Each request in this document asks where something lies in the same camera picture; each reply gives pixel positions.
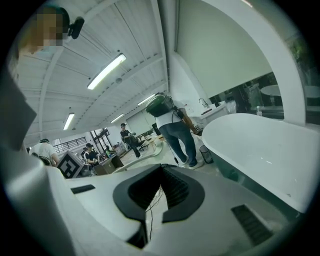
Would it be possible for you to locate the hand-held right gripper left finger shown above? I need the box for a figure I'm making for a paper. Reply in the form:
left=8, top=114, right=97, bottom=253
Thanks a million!
left=46, top=163, right=163, bottom=256

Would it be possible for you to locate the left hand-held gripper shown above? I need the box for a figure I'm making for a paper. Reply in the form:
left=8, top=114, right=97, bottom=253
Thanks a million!
left=56, top=150, right=87, bottom=180

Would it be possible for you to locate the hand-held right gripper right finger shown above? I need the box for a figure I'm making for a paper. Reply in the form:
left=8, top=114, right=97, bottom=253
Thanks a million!
left=146, top=164, right=302, bottom=256

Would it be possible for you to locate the white bathtub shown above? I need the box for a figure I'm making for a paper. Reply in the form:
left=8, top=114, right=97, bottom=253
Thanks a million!
left=201, top=112, right=315, bottom=214

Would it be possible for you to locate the brown desk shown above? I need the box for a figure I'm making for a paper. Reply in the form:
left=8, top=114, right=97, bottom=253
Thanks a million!
left=93, top=152, right=125, bottom=176

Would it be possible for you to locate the long ceiling light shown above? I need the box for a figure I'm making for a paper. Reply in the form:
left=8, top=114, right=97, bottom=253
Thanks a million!
left=62, top=112, right=76, bottom=131
left=86, top=52, right=127, bottom=91
left=110, top=113, right=125, bottom=124
left=137, top=93, right=157, bottom=107

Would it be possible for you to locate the black mesh wastebasket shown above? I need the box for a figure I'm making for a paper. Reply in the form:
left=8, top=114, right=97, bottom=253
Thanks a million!
left=198, top=144, right=214, bottom=165

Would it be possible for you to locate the white sink counter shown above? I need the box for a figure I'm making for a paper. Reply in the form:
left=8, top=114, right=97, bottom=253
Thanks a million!
left=199, top=103, right=230, bottom=129

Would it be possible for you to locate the round white table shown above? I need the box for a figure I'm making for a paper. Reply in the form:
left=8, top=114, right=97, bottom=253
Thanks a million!
left=260, top=84, right=280, bottom=97

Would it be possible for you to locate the white roller blind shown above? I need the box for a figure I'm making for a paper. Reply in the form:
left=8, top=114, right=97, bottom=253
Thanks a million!
left=174, top=0, right=274, bottom=98

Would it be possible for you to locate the thin black cable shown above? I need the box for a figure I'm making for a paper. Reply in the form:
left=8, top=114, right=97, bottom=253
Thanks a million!
left=144, top=186, right=165, bottom=240

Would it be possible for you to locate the black head camera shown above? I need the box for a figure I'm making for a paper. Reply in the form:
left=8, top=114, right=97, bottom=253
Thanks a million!
left=67, top=16, right=85, bottom=40

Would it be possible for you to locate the white arched frame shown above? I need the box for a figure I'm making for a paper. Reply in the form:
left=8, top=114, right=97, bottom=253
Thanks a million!
left=199, top=0, right=308, bottom=127

